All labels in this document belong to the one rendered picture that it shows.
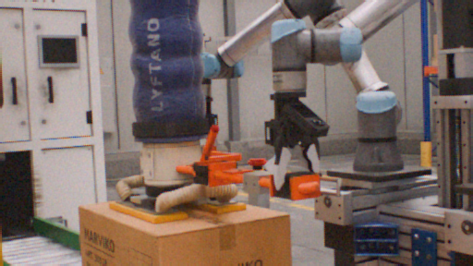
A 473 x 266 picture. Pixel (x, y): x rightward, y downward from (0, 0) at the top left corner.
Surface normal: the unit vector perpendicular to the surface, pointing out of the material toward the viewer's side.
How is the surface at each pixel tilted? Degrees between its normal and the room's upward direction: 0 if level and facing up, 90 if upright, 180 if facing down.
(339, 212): 90
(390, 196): 90
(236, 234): 90
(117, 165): 90
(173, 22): 77
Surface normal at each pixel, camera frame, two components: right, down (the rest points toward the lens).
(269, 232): 0.54, 0.04
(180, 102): 0.40, -0.15
